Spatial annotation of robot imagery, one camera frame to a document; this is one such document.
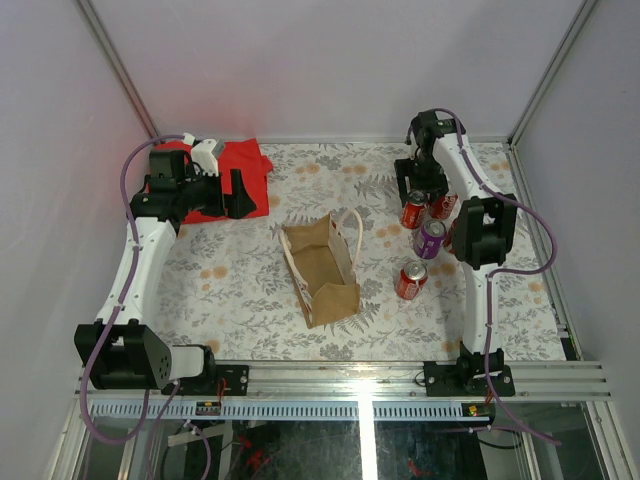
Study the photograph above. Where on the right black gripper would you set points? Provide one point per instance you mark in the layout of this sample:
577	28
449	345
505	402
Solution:
436	186

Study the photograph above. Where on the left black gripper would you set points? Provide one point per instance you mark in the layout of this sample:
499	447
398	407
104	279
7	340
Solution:
238	204

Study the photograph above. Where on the red cola can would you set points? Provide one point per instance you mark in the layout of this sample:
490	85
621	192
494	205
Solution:
411	280
442	208
448	242
415	209

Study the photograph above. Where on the watermelon canvas tote bag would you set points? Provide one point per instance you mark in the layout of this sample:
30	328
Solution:
323	269

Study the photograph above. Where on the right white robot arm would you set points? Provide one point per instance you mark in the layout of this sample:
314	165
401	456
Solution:
440	162

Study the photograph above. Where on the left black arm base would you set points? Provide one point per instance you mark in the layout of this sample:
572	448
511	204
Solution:
223	380

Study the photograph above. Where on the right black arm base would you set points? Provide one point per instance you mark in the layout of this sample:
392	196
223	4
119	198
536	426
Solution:
449	380

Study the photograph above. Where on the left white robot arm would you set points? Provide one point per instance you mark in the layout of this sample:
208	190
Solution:
119	349

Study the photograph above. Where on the red folded cloth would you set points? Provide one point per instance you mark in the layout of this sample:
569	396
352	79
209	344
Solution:
255	167

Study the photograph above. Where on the purple soda can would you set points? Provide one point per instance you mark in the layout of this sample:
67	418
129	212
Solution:
429	239

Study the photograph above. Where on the floral patterned table mat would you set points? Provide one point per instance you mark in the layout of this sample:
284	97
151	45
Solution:
225	284

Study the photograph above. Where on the red cola can front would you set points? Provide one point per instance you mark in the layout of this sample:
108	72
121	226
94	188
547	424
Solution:
411	280

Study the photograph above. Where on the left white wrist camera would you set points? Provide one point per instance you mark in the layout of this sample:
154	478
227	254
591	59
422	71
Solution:
204	153

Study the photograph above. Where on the aluminium front rail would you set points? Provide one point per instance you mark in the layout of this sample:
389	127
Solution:
537	381

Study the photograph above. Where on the white slotted cable duct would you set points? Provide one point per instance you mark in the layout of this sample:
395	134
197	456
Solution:
327	410

